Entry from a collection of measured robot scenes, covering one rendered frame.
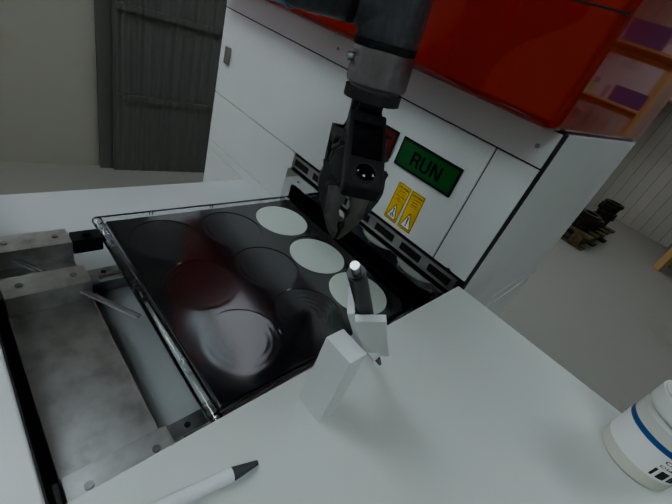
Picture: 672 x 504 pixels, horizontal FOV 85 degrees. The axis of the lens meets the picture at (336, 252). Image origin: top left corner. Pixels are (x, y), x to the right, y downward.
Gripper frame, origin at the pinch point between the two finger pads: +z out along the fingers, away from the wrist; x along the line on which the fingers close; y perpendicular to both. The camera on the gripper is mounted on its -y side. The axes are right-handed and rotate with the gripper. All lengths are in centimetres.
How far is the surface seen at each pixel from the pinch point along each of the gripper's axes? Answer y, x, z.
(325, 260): 5.7, -0.5, 9.0
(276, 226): 13.2, 8.6, 8.2
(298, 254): 5.8, 4.4, 8.6
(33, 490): -34.3, 21.9, 2.0
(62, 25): 176, 124, 10
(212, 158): 58, 29, 16
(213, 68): 209, 57, 19
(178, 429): -23.4, 16.1, 13.3
